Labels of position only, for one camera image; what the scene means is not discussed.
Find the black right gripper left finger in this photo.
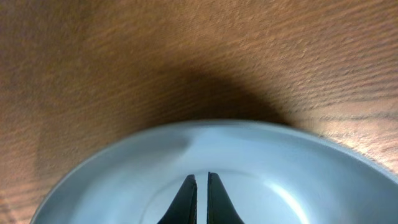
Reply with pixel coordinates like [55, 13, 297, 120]
[158, 174, 198, 224]

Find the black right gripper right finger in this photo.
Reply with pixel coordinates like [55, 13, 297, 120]
[206, 172, 244, 224]

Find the blue bowl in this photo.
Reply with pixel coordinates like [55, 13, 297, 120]
[32, 120, 397, 223]

